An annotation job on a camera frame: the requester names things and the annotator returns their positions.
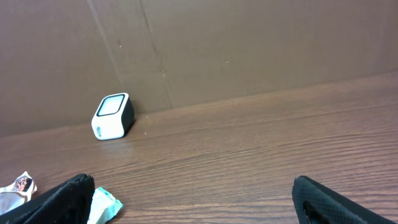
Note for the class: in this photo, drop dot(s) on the beige brown snack pouch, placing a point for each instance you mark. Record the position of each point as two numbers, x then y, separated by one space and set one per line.
18 193

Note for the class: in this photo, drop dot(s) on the teal wet wipes pack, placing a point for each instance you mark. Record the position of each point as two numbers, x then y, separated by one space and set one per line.
104 207

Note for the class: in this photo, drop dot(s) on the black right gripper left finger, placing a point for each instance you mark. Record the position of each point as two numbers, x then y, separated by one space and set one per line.
69 202

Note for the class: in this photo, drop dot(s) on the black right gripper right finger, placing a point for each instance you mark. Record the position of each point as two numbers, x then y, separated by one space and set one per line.
316 204

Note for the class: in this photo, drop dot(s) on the white barcode scanner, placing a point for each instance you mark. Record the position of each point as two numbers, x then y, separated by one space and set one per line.
114 117

